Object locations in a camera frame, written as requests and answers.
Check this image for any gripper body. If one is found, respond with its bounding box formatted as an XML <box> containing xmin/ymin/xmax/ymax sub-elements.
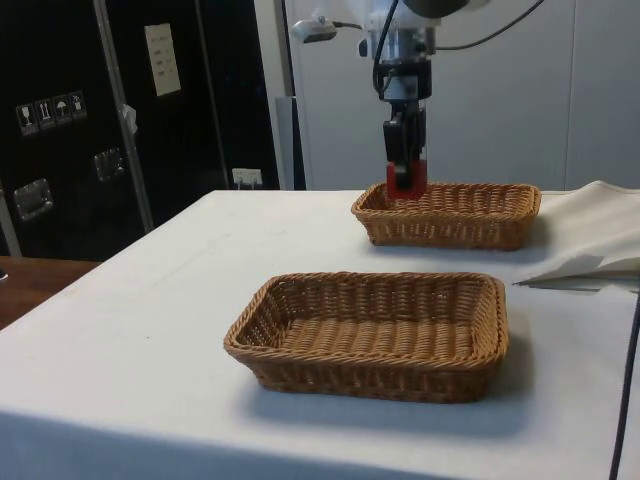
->
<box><xmin>377</xmin><ymin>59</ymin><xmax>433</xmax><ymax>103</ymax></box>

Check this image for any pale locker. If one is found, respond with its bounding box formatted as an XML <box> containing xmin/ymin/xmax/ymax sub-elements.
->
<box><xmin>254</xmin><ymin>0</ymin><xmax>570</xmax><ymax>192</ymax></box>

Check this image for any black cabinet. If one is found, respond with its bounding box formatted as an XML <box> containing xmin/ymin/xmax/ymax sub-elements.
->
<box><xmin>0</xmin><ymin>0</ymin><xmax>282</xmax><ymax>263</ymax></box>

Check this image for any red cube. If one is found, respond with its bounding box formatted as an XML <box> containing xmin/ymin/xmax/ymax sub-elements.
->
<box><xmin>385</xmin><ymin>158</ymin><xmax>429</xmax><ymax>202</ymax></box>

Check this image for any black cable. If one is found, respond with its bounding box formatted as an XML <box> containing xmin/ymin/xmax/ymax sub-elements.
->
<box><xmin>435</xmin><ymin>0</ymin><xmax>546</xmax><ymax>52</ymax></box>
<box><xmin>370</xmin><ymin>0</ymin><xmax>402</xmax><ymax>94</ymax></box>
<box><xmin>607</xmin><ymin>282</ymin><xmax>640</xmax><ymax>480</ymax></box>

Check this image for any wicker basket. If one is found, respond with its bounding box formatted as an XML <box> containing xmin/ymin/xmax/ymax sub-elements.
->
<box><xmin>350</xmin><ymin>180</ymin><xmax>544</xmax><ymax>253</ymax></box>
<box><xmin>222</xmin><ymin>270</ymin><xmax>512</xmax><ymax>406</ymax></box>

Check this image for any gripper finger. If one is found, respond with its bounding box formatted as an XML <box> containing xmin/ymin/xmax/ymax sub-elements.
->
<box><xmin>409</xmin><ymin>101</ymin><xmax>428</xmax><ymax>163</ymax></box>
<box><xmin>382</xmin><ymin>111</ymin><xmax>421</xmax><ymax>192</ymax></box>

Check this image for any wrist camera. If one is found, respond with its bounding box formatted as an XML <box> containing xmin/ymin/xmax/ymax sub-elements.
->
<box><xmin>291</xmin><ymin>18</ymin><xmax>340</xmax><ymax>45</ymax></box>

